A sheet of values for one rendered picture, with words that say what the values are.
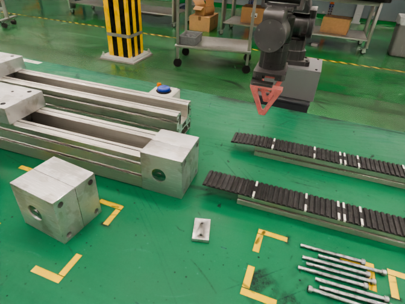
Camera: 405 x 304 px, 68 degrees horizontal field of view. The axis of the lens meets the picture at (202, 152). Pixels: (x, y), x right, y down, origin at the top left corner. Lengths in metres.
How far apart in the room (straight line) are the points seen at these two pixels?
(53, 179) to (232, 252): 0.33
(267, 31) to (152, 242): 0.42
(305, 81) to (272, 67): 0.47
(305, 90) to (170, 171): 0.68
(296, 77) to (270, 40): 0.55
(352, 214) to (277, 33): 0.36
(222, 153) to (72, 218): 0.39
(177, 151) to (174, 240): 0.17
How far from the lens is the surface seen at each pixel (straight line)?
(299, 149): 0.78
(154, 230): 0.57
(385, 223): 0.65
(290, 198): 0.62
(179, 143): 0.62
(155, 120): 0.79
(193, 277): 0.51
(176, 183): 0.61
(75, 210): 0.56
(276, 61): 0.67
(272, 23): 0.58
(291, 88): 1.14
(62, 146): 0.72
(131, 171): 0.64
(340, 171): 0.78
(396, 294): 0.60
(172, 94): 0.93
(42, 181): 0.57
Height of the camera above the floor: 1.21
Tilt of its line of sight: 34 degrees down
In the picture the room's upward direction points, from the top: 3 degrees clockwise
